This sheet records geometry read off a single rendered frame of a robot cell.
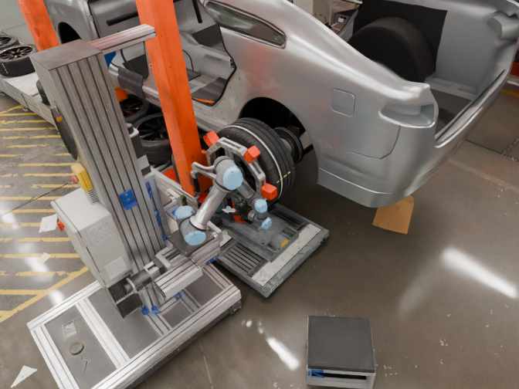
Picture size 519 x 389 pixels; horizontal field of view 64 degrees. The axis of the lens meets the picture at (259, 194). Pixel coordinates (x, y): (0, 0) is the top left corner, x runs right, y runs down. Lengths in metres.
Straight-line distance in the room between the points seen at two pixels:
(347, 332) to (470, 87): 2.47
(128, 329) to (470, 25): 3.54
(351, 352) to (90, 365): 1.65
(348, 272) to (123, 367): 1.80
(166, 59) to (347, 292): 2.13
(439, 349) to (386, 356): 0.37
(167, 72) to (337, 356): 2.05
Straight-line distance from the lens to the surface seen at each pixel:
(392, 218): 3.95
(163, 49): 2.78
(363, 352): 2.73
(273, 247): 3.39
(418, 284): 3.52
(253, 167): 2.80
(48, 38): 4.57
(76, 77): 2.06
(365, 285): 3.42
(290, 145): 3.21
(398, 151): 2.59
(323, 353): 2.70
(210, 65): 4.67
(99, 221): 2.37
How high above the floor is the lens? 2.72
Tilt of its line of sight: 41 degrees down
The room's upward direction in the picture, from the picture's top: 5 degrees counter-clockwise
